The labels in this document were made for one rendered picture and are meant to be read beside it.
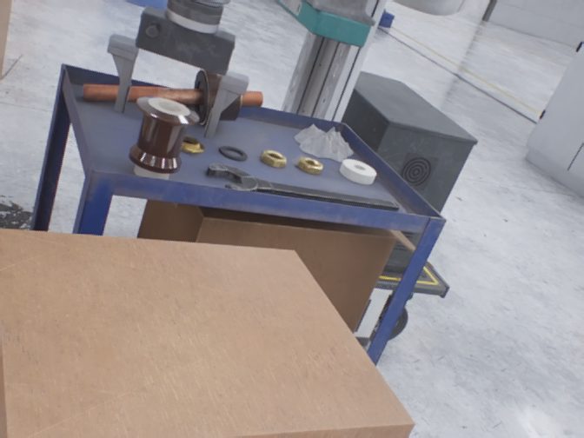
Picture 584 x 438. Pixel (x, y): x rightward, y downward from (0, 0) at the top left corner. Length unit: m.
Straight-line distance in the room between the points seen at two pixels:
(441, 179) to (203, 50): 1.38
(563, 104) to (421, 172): 3.90
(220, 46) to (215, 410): 0.54
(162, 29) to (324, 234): 0.47
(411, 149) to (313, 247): 0.95
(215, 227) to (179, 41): 0.32
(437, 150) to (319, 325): 1.47
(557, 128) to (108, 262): 5.43
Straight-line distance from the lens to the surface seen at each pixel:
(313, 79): 2.31
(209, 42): 0.98
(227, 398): 0.62
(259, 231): 1.16
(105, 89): 1.28
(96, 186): 0.97
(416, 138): 2.12
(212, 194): 1.02
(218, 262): 0.80
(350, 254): 1.28
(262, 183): 1.13
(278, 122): 1.50
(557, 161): 5.94
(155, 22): 0.98
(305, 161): 1.31
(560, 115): 6.01
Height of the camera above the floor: 1.32
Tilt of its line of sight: 24 degrees down
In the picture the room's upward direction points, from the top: 21 degrees clockwise
